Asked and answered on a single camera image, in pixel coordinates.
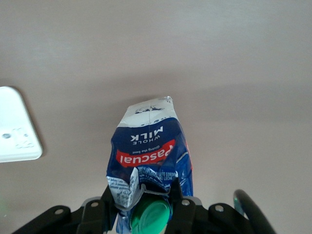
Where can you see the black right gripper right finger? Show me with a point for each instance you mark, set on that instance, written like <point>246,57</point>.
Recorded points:
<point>185,217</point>

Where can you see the cream tray with bear print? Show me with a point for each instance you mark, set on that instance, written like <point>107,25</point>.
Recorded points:
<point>17,126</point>

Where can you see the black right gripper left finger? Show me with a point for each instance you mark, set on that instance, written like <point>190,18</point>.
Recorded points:
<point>97,217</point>

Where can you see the blue milk carton green cap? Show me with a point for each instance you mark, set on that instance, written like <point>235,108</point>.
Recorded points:
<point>151,151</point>

